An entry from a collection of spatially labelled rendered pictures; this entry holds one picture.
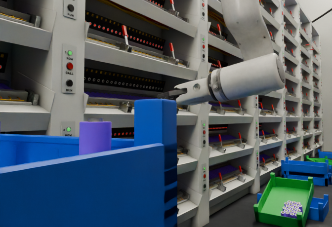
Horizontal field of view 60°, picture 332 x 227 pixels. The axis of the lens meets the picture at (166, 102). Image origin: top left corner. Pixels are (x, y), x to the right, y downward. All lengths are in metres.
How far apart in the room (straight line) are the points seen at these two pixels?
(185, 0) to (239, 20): 0.71
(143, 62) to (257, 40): 0.40
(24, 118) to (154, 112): 0.56
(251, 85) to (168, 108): 0.52
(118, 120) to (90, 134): 0.72
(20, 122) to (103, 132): 0.55
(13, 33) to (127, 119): 0.40
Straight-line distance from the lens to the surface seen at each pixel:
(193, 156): 1.28
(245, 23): 0.72
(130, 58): 0.94
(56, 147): 0.24
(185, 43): 1.33
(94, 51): 0.84
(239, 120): 1.71
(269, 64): 0.66
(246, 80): 0.67
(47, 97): 0.75
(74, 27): 0.81
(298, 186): 1.66
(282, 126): 2.57
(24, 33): 0.73
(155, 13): 1.09
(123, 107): 0.92
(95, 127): 0.16
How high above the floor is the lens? 0.47
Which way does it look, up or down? 3 degrees up
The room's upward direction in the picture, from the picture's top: straight up
